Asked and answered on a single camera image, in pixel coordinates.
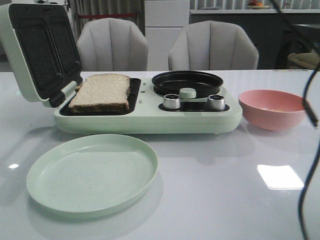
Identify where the green breakfast maker base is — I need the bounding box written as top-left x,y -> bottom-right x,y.
53,78 -> 243,135

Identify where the left grey upholstered chair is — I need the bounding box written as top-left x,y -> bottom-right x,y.
77,18 -> 149,72

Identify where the dark armchair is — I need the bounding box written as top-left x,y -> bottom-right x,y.
274,24 -> 320,69

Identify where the right grey upholstered chair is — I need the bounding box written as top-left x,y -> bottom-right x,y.
168,20 -> 259,71

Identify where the black round frying pan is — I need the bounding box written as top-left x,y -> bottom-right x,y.
151,70 -> 224,99

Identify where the grey upholstered chair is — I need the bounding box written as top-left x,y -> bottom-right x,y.
168,20 -> 259,71
77,18 -> 149,72

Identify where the pink bowl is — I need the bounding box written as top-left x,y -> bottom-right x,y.
238,89 -> 306,131

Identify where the green sandwich maker lid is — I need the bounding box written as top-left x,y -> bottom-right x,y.
0,3 -> 83,108

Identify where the beige cushion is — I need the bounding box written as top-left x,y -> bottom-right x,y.
287,52 -> 320,70

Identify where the silver control knob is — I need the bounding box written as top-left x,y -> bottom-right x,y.
207,94 -> 226,111
162,93 -> 181,110

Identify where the white cabinet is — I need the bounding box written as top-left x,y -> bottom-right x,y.
144,0 -> 190,71

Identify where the right silver control knob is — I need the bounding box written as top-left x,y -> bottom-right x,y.
207,94 -> 226,111

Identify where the fruit plate on counter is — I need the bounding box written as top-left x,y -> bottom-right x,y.
246,0 -> 270,10

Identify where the bread slice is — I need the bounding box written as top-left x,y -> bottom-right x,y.
68,73 -> 130,113
74,84 -> 83,92

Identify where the light green plate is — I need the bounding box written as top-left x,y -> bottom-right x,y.
26,134 -> 158,219

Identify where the black cable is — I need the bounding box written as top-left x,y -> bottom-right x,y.
271,0 -> 320,240

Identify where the left silver control knob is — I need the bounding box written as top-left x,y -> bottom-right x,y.
162,93 -> 181,110

